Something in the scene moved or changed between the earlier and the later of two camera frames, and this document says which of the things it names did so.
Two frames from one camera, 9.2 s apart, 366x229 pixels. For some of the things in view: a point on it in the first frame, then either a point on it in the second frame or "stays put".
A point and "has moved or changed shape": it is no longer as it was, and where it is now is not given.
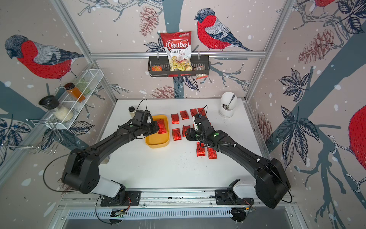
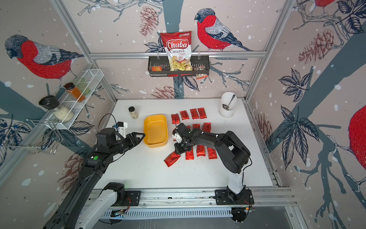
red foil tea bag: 161,126 → 171,159
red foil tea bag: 193,111 stays put
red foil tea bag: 184,115 stays put
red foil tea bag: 201,111 stays put
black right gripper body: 200,137 → 180,148
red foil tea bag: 200,150 has moved or changed shape
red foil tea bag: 175,119 stays put
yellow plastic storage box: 156,140 stays put
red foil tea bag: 212,153 stays put
